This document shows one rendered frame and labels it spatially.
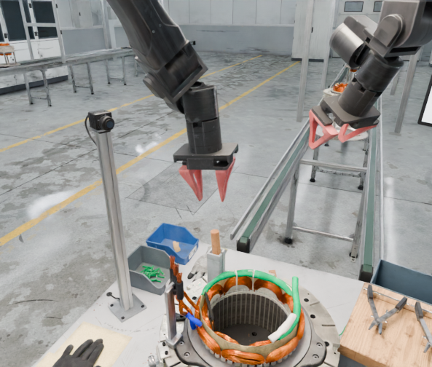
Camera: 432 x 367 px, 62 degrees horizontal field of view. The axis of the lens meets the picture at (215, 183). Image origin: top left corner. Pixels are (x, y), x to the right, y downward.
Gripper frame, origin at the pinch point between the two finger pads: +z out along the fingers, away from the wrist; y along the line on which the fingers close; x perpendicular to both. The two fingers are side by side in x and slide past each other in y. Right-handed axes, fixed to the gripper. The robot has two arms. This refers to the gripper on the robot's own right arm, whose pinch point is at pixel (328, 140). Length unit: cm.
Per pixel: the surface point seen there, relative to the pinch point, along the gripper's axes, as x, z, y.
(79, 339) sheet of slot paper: 0, 68, 51
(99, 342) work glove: 4, 65, 46
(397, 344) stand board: 36.9, 14.9, 2.4
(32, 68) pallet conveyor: -558, 391, -2
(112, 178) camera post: -25, 32, 35
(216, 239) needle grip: 6.5, 14.8, 25.2
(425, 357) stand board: 40.6, 12.8, 0.6
